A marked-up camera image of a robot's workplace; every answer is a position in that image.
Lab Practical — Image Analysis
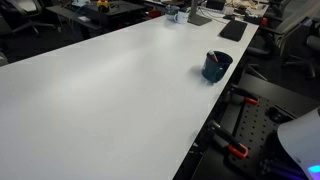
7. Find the yellow red button box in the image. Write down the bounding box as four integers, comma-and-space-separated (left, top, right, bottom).
96, 0, 111, 14

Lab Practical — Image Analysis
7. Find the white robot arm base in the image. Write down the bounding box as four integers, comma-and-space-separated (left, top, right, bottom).
277, 107, 320, 180

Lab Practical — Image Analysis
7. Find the white coffee mug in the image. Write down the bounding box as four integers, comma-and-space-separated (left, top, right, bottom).
173, 10, 190, 25

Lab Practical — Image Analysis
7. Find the black clamp orange handle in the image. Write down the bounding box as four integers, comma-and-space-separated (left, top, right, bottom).
228, 83, 260, 106
206, 120, 250, 159

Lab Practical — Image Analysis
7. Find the dark teal mug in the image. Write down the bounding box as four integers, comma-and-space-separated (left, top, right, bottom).
201, 50, 234, 84

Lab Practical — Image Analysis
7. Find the black background desk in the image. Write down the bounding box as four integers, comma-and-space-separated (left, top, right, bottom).
44, 0, 147, 38

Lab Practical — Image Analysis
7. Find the orange sharpie marker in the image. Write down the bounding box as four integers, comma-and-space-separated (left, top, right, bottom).
208, 49, 220, 64

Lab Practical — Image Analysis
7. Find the black office chair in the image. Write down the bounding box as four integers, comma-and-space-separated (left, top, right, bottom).
246, 0, 320, 80

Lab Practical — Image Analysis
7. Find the grey office chair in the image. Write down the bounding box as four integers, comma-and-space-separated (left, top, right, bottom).
0, 0, 56, 36

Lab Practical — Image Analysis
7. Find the red small object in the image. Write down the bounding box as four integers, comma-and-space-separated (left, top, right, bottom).
147, 8, 163, 20

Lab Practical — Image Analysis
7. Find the teal ceramic cup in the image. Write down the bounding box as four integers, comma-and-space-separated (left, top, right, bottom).
164, 4, 181, 22

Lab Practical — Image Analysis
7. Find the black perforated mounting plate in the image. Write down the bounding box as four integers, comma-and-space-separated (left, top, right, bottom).
227, 94, 298, 180

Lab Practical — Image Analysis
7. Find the grey monitor stand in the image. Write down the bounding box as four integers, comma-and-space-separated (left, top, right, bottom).
187, 0, 213, 27

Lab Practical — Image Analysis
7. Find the black flat pad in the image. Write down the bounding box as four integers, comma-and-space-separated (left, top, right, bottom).
218, 19, 249, 43

